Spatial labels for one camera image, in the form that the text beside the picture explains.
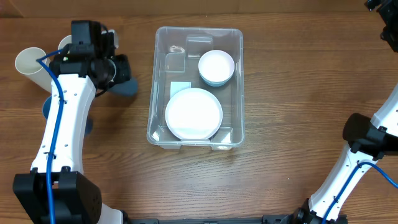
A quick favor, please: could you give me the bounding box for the dark blue cup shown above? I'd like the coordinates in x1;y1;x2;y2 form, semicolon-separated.
42;96;93;136
108;59;138;96

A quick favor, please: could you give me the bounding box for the white plate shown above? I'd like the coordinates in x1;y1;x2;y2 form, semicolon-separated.
165;88;223;140

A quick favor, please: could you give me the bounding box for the light blue small bowl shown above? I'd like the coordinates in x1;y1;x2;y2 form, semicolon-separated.
202;77;230;87

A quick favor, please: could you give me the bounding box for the pink small bowl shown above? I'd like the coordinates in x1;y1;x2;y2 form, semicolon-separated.
198;50;234;83

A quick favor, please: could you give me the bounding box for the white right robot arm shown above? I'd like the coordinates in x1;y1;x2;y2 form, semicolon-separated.
283;89;397;223

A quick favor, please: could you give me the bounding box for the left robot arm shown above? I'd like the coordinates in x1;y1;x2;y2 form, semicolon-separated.
12;21;137;223

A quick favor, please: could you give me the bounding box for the cream tall cup rear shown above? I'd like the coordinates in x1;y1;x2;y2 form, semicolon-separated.
58;35;72;50

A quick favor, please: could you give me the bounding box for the cream tall cup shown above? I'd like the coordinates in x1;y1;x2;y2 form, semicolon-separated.
14;47;52;93
58;35;72;50

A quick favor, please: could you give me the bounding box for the cream tall cup left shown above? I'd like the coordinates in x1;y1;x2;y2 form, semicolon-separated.
14;47;52;93

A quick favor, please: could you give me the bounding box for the dark blue cup front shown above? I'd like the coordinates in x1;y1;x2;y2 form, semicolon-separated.
42;96;93;136

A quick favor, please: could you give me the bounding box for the clear plastic storage bin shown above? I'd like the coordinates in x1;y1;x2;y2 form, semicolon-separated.
147;26;245;150

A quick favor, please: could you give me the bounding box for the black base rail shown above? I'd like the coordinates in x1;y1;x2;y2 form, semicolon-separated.
126;215;293;224

